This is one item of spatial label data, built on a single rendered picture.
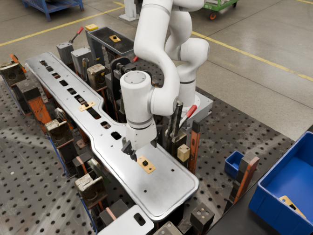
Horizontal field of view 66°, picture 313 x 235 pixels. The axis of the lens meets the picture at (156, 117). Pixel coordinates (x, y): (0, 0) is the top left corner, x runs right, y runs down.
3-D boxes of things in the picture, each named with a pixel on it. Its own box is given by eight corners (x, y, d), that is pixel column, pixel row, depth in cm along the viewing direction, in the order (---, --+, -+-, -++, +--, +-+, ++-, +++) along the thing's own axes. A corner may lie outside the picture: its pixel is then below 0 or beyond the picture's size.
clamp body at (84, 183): (88, 223, 106) (65, 180, 82) (111, 206, 111) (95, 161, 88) (98, 239, 101) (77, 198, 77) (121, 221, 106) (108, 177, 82)
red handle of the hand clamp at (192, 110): (166, 133, 94) (191, 101, 94) (168, 134, 96) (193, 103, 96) (173, 139, 92) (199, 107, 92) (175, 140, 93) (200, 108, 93)
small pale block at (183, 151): (175, 197, 113) (177, 148, 88) (180, 193, 115) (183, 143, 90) (180, 203, 111) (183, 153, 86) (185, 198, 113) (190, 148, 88)
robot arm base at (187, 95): (182, 89, 160) (182, 65, 147) (206, 100, 150) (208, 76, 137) (163, 103, 151) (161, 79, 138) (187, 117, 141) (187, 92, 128)
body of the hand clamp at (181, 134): (166, 182, 120) (165, 134, 96) (175, 174, 123) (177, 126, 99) (173, 190, 116) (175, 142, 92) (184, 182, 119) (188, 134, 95)
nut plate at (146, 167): (134, 160, 93) (134, 158, 92) (142, 155, 95) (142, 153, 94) (148, 174, 88) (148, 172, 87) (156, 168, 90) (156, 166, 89)
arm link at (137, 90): (159, 107, 75) (131, 102, 77) (157, 71, 66) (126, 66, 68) (151, 125, 69) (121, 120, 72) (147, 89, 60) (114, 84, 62)
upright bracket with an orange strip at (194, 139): (185, 196, 114) (192, 120, 80) (187, 194, 114) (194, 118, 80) (189, 200, 112) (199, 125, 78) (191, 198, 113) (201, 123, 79)
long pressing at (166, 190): (17, 63, 154) (17, 60, 153) (51, 51, 164) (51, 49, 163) (155, 227, 75) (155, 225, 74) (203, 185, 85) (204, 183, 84)
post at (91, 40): (97, 86, 182) (84, 29, 152) (106, 82, 186) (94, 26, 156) (102, 90, 178) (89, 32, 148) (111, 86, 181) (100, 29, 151)
